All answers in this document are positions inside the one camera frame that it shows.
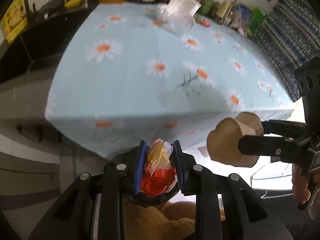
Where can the small glass jar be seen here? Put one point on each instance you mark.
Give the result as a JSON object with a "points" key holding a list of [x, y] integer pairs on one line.
{"points": [[230, 18]]}

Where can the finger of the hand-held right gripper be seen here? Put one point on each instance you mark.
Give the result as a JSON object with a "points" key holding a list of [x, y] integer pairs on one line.
{"points": [[282, 128], [265, 147]]}

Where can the yellow sponge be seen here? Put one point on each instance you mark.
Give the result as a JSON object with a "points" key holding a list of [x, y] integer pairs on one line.
{"points": [[73, 1]]}

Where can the yellow carton box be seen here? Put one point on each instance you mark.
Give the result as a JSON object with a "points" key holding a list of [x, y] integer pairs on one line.
{"points": [[12, 20]]}

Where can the blue and white plastic bag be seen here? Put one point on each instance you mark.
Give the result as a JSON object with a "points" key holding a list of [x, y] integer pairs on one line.
{"points": [[242, 15]]}

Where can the black cloth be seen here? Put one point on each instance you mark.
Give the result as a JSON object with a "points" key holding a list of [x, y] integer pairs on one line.
{"points": [[53, 3]]}

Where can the light blue daisy tablecloth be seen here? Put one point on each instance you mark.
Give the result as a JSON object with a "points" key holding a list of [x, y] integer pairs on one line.
{"points": [[130, 92]]}

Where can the red and white plastic wrapper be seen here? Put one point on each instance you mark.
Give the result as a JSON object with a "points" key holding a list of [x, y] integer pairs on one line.
{"points": [[157, 177]]}

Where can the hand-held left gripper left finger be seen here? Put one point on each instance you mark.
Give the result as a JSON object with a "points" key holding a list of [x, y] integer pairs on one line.
{"points": [[140, 170]]}

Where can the green and red candy wrapper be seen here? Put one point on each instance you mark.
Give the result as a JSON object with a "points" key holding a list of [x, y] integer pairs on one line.
{"points": [[206, 23]]}

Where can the black faucet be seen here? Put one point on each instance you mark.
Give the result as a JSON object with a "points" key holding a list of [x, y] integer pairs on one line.
{"points": [[25, 0]]}

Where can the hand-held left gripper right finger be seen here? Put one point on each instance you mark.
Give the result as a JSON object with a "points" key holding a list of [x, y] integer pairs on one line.
{"points": [[180, 172]]}

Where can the brown plush toy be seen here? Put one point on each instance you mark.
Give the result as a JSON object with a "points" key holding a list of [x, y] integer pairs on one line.
{"points": [[160, 220]]}

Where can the pale yellow gold capped bottle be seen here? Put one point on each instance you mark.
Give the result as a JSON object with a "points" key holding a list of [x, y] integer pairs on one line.
{"points": [[227, 5]]}

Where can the black kitchen sink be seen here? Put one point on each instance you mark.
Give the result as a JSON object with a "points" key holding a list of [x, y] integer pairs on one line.
{"points": [[37, 42]]}

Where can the crushed clear plastic bottle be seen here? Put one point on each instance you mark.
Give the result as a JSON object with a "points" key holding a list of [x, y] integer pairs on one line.
{"points": [[180, 23]]}

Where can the person's right hand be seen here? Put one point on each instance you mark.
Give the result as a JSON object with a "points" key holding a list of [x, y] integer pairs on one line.
{"points": [[300, 187]]}

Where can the brown paper cup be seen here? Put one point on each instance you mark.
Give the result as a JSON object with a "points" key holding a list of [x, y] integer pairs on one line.
{"points": [[225, 140]]}

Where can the green stand-up pouch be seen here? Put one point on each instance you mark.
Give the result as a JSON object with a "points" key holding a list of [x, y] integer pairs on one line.
{"points": [[257, 21]]}

